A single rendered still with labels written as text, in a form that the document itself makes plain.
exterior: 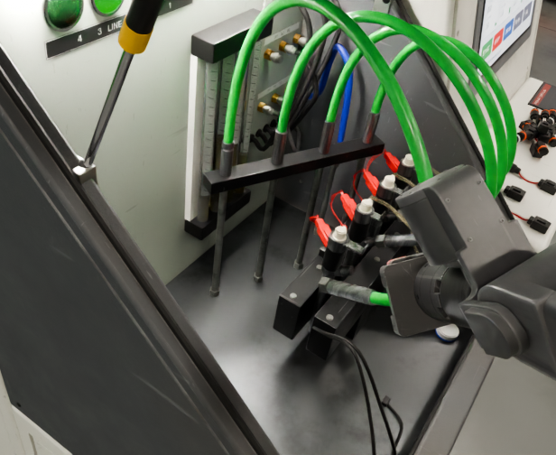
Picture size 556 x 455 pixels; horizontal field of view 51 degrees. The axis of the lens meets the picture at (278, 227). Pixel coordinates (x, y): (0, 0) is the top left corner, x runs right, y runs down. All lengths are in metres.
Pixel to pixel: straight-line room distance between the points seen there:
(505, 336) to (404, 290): 0.17
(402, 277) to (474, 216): 0.13
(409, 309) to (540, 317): 0.20
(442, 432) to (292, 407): 0.24
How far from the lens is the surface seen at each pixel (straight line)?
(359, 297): 0.68
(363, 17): 0.77
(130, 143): 0.82
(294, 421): 0.94
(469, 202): 0.43
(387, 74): 0.57
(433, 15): 1.04
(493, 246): 0.43
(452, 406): 0.88
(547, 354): 0.39
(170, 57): 0.82
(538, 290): 0.37
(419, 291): 0.53
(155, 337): 0.54
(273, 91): 1.09
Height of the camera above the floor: 1.64
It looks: 41 degrees down
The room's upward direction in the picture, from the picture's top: 10 degrees clockwise
